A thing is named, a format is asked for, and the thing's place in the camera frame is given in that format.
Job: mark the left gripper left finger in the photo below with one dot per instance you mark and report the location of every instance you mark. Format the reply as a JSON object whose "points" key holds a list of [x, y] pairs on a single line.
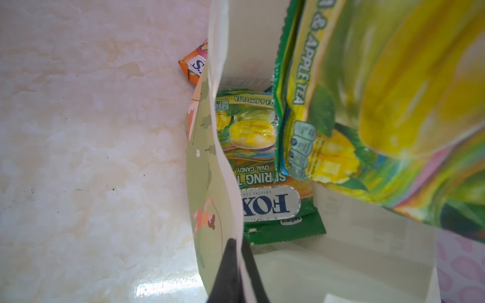
{"points": [[227, 284]]}

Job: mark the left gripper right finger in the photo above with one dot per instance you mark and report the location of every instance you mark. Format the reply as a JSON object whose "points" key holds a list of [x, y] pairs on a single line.
{"points": [[252, 286]]}

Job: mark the green Fox's candy bag front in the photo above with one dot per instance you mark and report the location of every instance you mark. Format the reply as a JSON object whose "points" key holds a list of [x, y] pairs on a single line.
{"points": [[276, 208]]}

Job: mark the white paper gift bag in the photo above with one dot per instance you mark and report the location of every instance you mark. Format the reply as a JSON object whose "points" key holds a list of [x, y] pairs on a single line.
{"points": [[367, 254]]}

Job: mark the orange Fox's fruits candy bag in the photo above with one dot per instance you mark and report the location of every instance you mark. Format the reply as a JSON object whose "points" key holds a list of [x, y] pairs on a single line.
{"points": [[192, 65]]}

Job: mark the green yellow Fox's candy bag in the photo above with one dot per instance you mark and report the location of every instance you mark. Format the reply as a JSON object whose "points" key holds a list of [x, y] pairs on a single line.
{"points": [[383, 101]]}

